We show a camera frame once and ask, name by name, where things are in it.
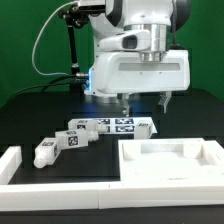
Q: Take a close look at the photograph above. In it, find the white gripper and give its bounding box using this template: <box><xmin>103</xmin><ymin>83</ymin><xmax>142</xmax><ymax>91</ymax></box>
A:
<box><xmin>91</xmin><ymin>50</ymin><xmax>190</xmax><ymax>117</ymax></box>

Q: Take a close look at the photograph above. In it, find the white square tabletop part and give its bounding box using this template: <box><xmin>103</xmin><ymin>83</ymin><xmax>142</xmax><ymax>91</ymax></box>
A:
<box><xmin>118</xmin><ymin>138</ymin><xmax>224</xmax><ymax>186</ymax></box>

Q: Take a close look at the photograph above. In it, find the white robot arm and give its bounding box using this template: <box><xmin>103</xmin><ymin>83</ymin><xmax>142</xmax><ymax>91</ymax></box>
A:
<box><xmin>78</xmin><ymin>0</ymin><xmax>190</xmax><ymax>115</ymax></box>

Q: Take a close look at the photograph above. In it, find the white fiducial tag sheet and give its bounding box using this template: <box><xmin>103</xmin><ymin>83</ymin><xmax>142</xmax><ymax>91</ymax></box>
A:
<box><xmin>68</xmin><ymin>117</ymin><xmax>152</xmax><ymax>134</ymax></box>

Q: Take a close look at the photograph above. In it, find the white fence right segment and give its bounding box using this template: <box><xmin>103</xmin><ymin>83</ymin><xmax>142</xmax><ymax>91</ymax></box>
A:
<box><xmin>99</xmin><ymin>179</ymin><xmax>224</xmax><ymax>209</ymax></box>

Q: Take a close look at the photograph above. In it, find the white fence segment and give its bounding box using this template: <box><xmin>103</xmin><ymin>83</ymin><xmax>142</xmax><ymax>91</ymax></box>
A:
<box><xmin>99</xmin><ymin>179</ymin><xmax>224</xmax><ymax>209</ymax></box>
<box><xmin>0</xmin><ymin>146</ymin><xmax>99</xmax><ymax>212</ymax></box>

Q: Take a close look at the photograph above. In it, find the white fence left segment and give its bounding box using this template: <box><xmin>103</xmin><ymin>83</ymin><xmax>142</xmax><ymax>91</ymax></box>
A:
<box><xmin>0</xmin><ymin>146</ymin><xmax>99</xmax><ymax>212</ymax></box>

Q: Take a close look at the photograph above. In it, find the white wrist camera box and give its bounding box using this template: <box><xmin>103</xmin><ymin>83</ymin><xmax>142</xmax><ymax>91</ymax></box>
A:
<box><xmin>99</xmin><ymin>30</ymin><xmax>151</xmax><ymax>51</ymax></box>

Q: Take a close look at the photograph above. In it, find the black cable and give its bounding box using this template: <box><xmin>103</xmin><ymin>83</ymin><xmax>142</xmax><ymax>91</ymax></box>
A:
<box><xmin>6</xmin><ymin>75</ymin><xmax>90</xmax><ymax>104</ymax></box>

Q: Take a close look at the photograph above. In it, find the black camera stand pole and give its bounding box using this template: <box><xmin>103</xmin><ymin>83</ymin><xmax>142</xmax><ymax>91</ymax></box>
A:
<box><xmin>58</xmin><ymin>5</ymin><xmax>89</xmax><ymax>95</ymax></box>

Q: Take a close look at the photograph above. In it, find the grey cable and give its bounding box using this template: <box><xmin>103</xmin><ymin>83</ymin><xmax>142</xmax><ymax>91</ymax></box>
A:
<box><xmin>31</xmin><ymin>0</ymin><xmax>81</xmax><ymax>78</ymax></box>

